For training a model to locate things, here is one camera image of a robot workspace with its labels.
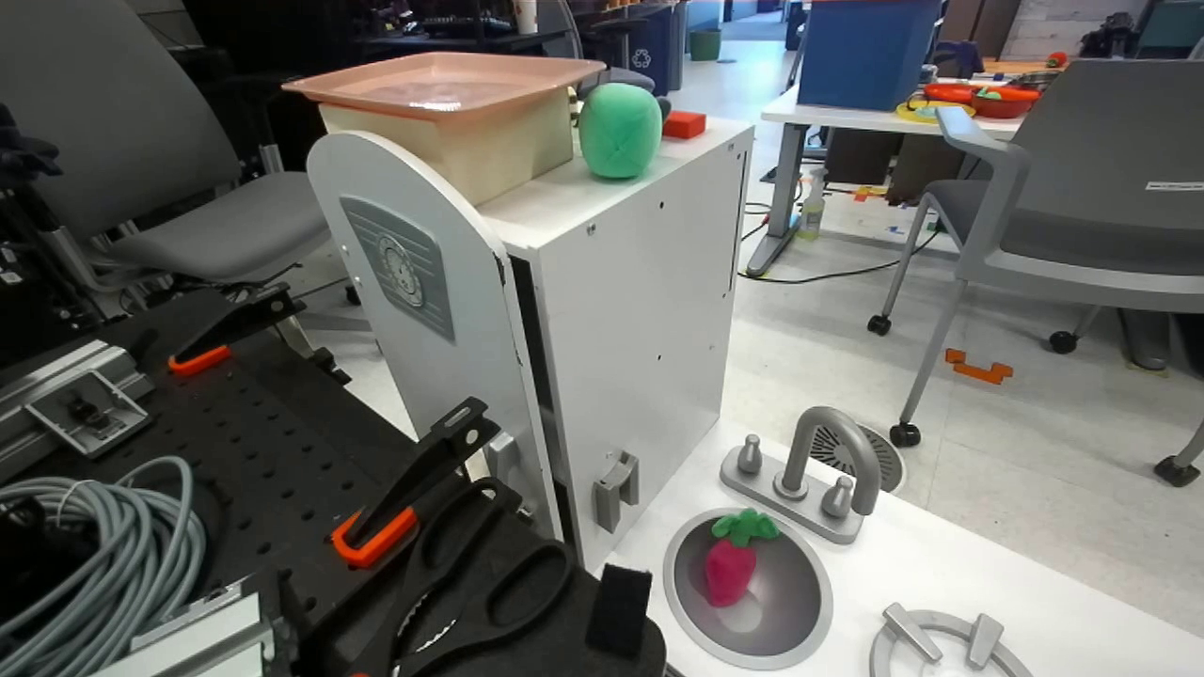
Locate clear spray bottle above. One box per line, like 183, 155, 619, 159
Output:
793, 163, 830, 244

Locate black rectangular block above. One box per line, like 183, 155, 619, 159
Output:
581, 560, 657, 660

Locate grey cable bundle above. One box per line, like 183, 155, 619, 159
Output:
0, 452, 209, 677

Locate silver toy sink basin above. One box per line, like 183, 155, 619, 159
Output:
657, 504, 833, 668

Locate white desk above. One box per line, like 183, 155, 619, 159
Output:
737, 84, 1027, 282

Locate pink toy strawberry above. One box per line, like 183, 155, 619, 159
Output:
697, 504, 783, 608

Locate grey toy faucet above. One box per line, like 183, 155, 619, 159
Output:
718, 402, 887, 550

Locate black floor power cable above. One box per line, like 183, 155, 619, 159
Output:
737, 223, 944, 292

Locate metal bracket plate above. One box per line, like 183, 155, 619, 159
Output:
23, 368, 156, 464

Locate grey padded office chair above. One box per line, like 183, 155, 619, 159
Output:
0, 0, 334, 297

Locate white toy kitchen unit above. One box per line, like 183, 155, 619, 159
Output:
304, 113, 1204, 677

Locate aluminium extrusion rail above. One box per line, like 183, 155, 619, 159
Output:
0, 333, 134, 486
90, 580, 297, 677

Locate black clamp orange handle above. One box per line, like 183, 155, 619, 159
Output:
165, 282, 307, 385
327, 393, 504, 573

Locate red toy block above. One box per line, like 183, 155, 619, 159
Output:
657, 107, 709, 143

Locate peach plastic tray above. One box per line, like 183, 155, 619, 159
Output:
282, 49, 608, 123

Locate grey wheeled office chair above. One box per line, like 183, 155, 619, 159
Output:
865, 52, 1204, 489

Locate blue recycling bin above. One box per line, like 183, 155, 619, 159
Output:
588, 3, 690, 97

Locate red orange toys pile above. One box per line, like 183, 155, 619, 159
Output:
922, 74, 1044, 123

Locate grey toy stove burner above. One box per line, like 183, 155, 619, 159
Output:
865, 598, 1038, 677

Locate grey cabinet door handle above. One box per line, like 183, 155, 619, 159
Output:
589, 446, 643, 532

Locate black plastic spring clamp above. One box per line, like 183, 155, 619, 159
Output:
297, 475, 579, 677

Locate green ball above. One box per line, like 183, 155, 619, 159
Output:
574, 80, 664, 184

